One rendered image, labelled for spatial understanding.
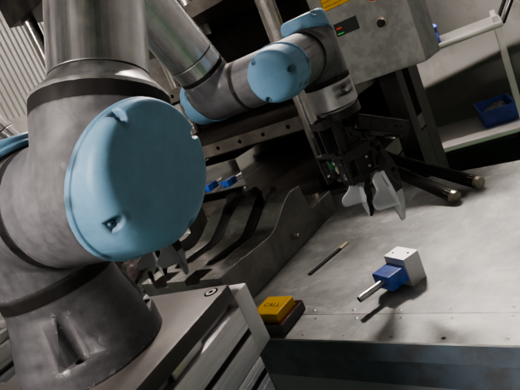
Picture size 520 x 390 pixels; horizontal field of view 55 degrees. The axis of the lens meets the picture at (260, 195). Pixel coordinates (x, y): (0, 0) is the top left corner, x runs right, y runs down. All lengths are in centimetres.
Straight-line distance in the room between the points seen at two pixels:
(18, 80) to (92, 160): 420
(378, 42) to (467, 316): 102
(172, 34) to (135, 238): 40
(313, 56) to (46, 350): 49
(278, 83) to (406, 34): 96
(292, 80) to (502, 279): 46
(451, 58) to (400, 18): 264
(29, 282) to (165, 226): 16
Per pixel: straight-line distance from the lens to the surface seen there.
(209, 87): 75
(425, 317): 84
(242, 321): 66
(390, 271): 90
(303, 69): 69
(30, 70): 465
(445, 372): 88
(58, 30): 45
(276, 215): 121
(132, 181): 37
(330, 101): 79
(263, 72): 68
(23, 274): 50
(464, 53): 421
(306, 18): 78
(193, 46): 73
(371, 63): 165
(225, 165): 198
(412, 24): 159
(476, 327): 79
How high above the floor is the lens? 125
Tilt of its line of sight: 13 degrees down
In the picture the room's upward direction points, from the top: 23 degrees counter-clockwise
